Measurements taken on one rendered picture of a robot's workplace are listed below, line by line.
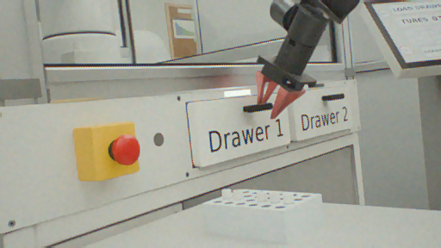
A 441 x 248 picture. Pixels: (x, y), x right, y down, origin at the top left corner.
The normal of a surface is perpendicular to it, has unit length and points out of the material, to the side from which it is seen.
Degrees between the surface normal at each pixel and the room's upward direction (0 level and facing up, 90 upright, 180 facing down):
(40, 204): 90
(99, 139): 90
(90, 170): 90
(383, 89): 90
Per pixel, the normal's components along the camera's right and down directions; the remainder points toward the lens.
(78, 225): 0.77, -0.05
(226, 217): -0.65, 0.11
